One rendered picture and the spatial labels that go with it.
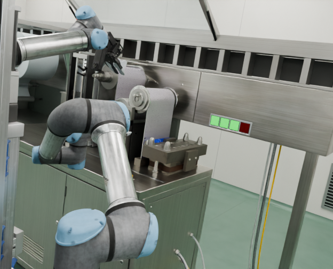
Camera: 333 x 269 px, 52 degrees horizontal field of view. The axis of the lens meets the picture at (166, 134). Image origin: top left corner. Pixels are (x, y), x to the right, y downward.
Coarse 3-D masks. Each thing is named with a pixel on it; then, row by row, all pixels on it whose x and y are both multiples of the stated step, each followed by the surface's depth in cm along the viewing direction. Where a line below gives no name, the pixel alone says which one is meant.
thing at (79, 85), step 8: (72, 56) 191; (80, 56) 188; (88, 56) 183; (72, 64) 193; (80, 64) 192; (88, 64) 184; (72, 72) 194; (80, 72) 193; (88, 72) 185; (72, 80) 195; (80, 80) 193; (88, 80) 186; (72, 88) 196; (80, 88) 194; (88, 88) 188; (72, 96) 198; (80, 96) 191; (88, 96) 189; (64, 144) 201
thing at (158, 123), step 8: (152, 112) 184; (160, 112) 189; (168, 112) 195; (152, 120) 185; (160, 120) 191; (168, 120) 197; (152, 128) 187; (160, 128) 193; (168, 128) 199; (144, 136) 183; (152, 136) 189; (160, 136) 195; (168, 136) 201
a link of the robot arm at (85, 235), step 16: (64, 224) 83; (80, 224) 83; (96, 224) 83; (112, 224) 87; (64, 240) 81; (80, 240) 81; (96, 240) 83; (112, 240) 85; (64, 256) 82; (80, 256) 82; (96, 256) 84; (112, 256) 86
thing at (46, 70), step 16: (32, 32) 229; (48, 32) 238; (32, 64) 234; (48, 64) 244; (64, 64) 255; (32, 80) 237; (48, 80) 247; (64, 80) 258; (32, 96) 240; (48, 96) 250; (32, 112) 243; (48, 112) 253
